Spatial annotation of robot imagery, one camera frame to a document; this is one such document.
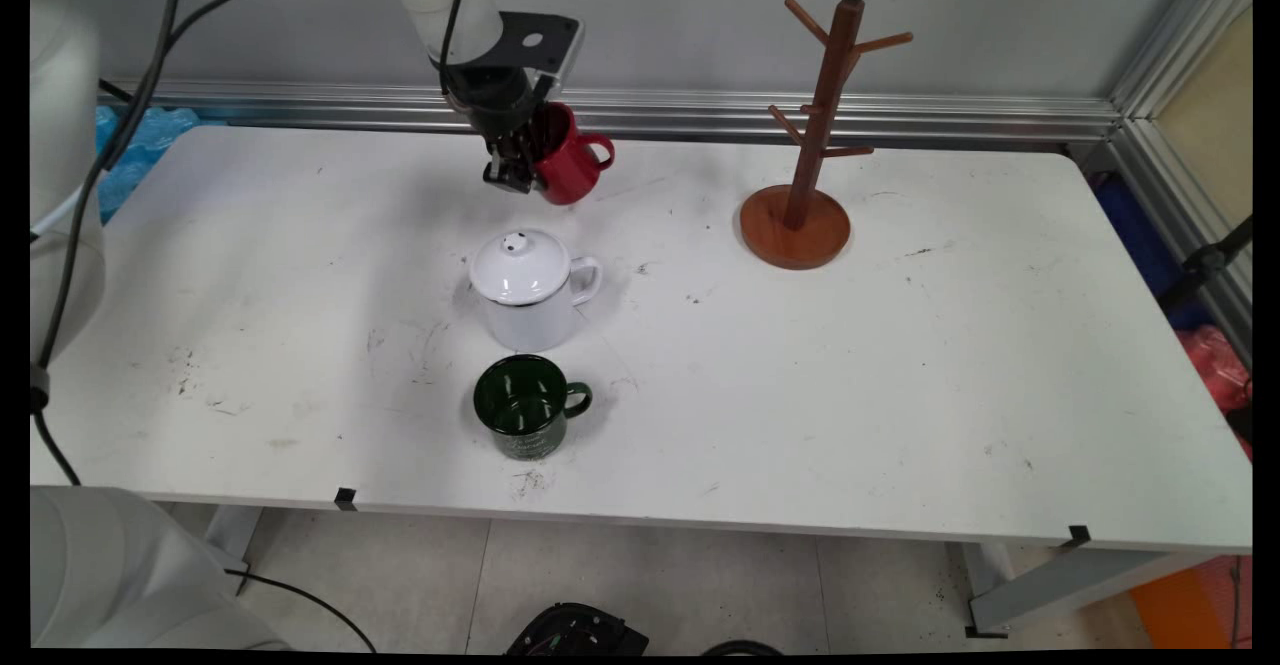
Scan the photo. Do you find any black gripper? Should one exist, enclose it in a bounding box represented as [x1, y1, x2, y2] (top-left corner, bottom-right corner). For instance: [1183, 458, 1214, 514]
[438, 57, 553, 196]

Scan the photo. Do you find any red mug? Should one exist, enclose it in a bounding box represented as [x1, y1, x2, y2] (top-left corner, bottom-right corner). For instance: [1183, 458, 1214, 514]
[530, 101, 617, 207]

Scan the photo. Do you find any white enamel lid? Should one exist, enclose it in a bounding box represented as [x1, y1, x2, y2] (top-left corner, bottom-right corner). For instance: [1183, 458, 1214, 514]
[469, 228, 573, 306]

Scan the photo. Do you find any white enamel mug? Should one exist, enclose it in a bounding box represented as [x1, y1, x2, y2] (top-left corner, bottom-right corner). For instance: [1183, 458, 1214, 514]
[472, 255, 604, 354]

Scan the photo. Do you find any dark green mug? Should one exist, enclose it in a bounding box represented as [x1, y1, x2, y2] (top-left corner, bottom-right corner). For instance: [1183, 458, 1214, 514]
[473, 354, 594, 462]

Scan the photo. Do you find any brown wooden mug tree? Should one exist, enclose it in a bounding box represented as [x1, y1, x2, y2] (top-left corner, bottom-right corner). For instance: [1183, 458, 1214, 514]
[740, 0, 915, 271]

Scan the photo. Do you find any grey table leg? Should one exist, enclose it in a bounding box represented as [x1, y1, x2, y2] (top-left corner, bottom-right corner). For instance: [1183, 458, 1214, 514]
[964, 542, 1217, 639]
[205, 503, 264, 562]

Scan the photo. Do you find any black device on floor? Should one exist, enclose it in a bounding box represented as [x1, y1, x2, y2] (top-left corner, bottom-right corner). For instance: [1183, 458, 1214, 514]
[505, 602, 651, 657]

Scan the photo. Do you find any dark blue object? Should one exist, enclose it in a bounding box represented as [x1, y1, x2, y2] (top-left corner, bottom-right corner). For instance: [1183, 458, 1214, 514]
[1090, 173, 1213, 332]

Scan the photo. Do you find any red plastic bag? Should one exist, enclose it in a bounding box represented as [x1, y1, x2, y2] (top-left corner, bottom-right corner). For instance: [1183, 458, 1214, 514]
[1175, 325, 1253, 462]

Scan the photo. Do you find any orange object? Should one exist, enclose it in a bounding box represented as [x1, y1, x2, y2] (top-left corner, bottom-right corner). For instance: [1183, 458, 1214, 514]
[1130, 555, 1253, 651]

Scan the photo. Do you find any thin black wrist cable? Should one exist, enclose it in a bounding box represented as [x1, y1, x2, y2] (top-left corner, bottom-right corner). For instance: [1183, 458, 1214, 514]
[438, 0, 469, 98]

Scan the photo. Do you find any aluminium frame rail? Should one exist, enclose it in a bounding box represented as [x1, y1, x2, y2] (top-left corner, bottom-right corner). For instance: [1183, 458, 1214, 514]
[98, 79, 1123, 143]

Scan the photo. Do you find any black cable with grey sleeve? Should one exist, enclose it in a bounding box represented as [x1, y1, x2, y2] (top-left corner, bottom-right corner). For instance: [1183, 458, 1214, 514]
[35, 0, 189, 396]

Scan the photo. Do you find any long black cable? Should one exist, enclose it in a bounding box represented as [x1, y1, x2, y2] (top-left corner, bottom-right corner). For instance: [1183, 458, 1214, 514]
[30, 0, 379, 652]

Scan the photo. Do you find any aluminium frame post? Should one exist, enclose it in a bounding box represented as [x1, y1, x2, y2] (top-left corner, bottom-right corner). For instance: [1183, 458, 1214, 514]
[1105, 0, 1253, 366]

